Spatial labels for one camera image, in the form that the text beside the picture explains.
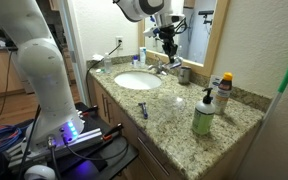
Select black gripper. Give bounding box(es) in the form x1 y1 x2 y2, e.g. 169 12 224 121
159 25 178 64

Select small white tube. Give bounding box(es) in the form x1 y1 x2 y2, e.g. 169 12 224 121
166 61 182 70

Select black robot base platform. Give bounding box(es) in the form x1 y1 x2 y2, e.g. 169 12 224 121
0 102 139 180

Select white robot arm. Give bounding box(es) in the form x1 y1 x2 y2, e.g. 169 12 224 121
0 0 184 153

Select white sink basin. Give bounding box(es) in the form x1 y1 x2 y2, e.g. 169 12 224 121
114 71 162 90

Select white blue tube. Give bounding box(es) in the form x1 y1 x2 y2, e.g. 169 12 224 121
209 75 222 92

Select chrome faucet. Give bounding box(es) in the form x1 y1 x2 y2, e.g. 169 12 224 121
148 55 168 75

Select grey metal cup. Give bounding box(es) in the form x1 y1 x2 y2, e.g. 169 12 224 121
178 66 191 84

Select wood framed mirror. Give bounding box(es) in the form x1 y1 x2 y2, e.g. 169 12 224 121
137 0 231 78

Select white bottle blue cap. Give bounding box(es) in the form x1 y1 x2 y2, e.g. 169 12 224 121
132 55 139 68

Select blue razor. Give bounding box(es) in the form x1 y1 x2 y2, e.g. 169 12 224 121
138 102 148 119

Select orange cap spray can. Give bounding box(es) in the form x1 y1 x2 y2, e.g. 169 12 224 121
213 72 233 115

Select green soap pump bottle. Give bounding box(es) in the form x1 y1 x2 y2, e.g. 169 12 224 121
192 88 215 135

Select clear spray bottle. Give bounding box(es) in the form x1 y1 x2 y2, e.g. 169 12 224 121
104 53 112 73

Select white contact lens case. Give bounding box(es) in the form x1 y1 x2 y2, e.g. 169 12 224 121
95 69 104 73

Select white paper packets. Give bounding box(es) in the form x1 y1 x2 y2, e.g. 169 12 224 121
92 54 104 61

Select wooden vanity cabinet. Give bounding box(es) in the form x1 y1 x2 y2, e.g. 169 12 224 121
93 76 263 180

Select black power cable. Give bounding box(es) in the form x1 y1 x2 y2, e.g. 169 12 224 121
85 41 123 101

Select white wall outlet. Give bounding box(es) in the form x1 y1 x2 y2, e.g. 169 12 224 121
116 36 123 48

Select green white mop handle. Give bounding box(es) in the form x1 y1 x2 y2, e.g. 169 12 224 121
250 39 288 144

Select orange blue cable bundle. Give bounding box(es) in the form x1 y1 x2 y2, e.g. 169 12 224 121
0 124 30 156

